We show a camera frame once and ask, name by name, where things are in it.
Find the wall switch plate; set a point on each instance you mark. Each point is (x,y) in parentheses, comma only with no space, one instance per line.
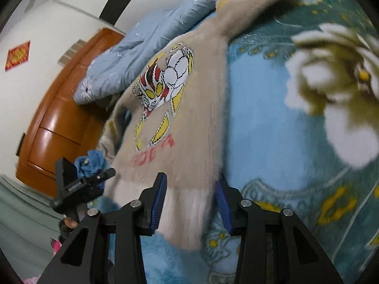
(68,51)

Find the person's left hand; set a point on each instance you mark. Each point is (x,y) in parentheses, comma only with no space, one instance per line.
(68,224)

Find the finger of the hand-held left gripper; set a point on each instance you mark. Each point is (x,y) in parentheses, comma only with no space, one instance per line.
(102,174)

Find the blue floral fleece blanket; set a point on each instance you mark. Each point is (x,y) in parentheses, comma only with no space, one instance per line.
(275,142)

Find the grey-blue floral quilt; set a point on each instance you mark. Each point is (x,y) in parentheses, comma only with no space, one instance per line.
(139,38)

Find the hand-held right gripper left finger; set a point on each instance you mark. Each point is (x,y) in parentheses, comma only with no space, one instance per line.
(158,204)

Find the beige printed fuzzy sweater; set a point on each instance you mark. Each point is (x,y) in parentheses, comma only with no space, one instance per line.
(183,118)

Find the orange wooden headboard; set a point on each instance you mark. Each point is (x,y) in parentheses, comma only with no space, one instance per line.
(63,112)

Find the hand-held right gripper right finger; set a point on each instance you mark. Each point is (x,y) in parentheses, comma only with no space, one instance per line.
(222,210)

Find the blue crumpled cloth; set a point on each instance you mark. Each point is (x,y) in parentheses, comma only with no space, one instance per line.
(88,163)

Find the red wall decoration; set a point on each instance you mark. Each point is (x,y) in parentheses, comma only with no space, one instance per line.
(17,55)

